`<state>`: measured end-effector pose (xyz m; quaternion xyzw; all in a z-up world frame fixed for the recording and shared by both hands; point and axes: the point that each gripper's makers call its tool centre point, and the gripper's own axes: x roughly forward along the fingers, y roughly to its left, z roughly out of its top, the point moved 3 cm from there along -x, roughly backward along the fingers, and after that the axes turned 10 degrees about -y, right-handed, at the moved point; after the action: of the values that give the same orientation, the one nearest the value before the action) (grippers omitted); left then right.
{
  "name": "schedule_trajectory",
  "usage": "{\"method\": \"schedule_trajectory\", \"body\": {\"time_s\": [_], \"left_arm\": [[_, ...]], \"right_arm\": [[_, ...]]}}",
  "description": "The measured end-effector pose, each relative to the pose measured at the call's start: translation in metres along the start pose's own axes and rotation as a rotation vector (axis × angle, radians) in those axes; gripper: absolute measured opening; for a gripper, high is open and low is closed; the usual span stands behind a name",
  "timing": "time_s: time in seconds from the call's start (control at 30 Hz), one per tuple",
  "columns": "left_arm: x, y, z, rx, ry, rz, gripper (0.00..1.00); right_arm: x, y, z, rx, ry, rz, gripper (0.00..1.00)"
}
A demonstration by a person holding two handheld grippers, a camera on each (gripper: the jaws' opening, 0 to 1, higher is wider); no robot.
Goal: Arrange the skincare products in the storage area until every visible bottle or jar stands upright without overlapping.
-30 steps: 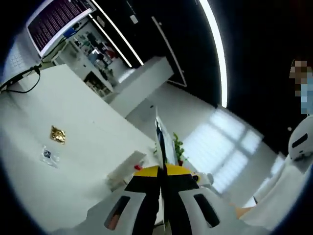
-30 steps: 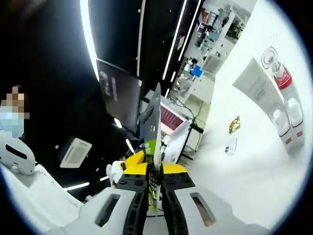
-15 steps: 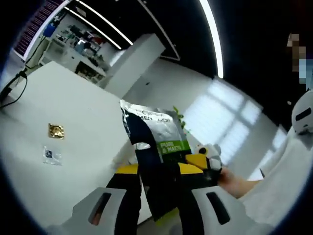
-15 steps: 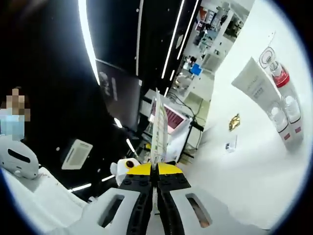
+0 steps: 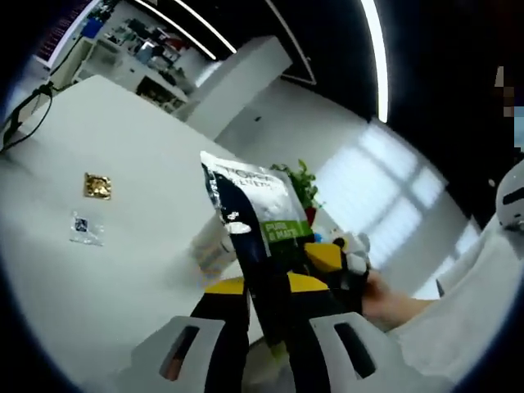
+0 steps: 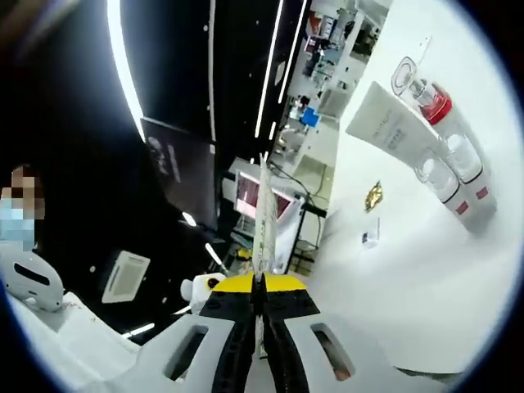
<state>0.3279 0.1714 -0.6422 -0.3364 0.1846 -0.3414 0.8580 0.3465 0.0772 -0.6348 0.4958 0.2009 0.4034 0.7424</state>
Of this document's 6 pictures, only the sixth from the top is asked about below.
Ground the blue storage bin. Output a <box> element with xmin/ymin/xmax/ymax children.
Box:
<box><xmin>301</xmin><ymin>106</ymin><xmax>321</xmax><ymax>127</ymax></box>

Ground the gold skincare sachet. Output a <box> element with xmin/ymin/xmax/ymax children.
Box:
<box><xmin>364</xmin><ymin>181</ymin><xmax>385</xmax><ymax>213</ymax></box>

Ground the ceiling air conditioner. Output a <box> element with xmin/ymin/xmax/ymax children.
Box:
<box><xmin>101</xmin><ymin>249</ymin><xmax>151</xmax><ymax>305</ymax></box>

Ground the small clear skincare sachet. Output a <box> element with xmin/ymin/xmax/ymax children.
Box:
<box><xmin>360</xmin><ymin>216</ymin><xmax>382</xmax><ymax>250</ymax></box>

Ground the green black skincare sachet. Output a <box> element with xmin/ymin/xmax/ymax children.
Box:
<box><xmin>250</xmin><ymin>153</ymin><xmax>280</xmax><ymax>361</ymax></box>

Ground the small white skincare bottle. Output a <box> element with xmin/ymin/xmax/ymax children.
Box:
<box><xmin>414</xmin><ymin>146</ymin><xmax>495</xmax><ymax>237</ymax></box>
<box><xmin>443</xmin><ymin>131</ymin><xmax>499</xmax><ymax>218</ymax></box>

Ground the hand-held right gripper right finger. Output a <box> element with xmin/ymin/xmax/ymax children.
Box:
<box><xmin>260</xmin><ymin>273</ymin><xmax>415</xmax><ymax>393</ymax></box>

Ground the dark wall screen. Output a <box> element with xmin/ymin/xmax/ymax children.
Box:
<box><xmin>140</xmin><ymin>117</ymin><xmax>219</xmax><ymax>231</ymax></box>

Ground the white skincare tube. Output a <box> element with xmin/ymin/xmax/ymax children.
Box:
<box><xmin>345</xmin><ymin>80</ymin><xmax>442</xmax><ymax>160</ymax></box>

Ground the person's white shirt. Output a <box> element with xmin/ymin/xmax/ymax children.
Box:
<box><xmin>0</xmin><ymin>286</ymin><xmax>142</xmax><ymax>393</ymax></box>

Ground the white skincare bottle red collar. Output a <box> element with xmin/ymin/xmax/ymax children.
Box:
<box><xmin>390</xmin><ymin>56</ymin><xmax>490</xmax><ymax>173</ymax></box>

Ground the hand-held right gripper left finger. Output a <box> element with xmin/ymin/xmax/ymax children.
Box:
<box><xmin>134</xmin><ymin>273</ymin><xmax>258</xmax><ymax>393</ymax></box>

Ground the computer monitor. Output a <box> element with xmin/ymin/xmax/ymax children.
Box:
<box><xmin>233</xmin><ymin>169</ymin><xmax>308</xmax><ymax>274</ymax></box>

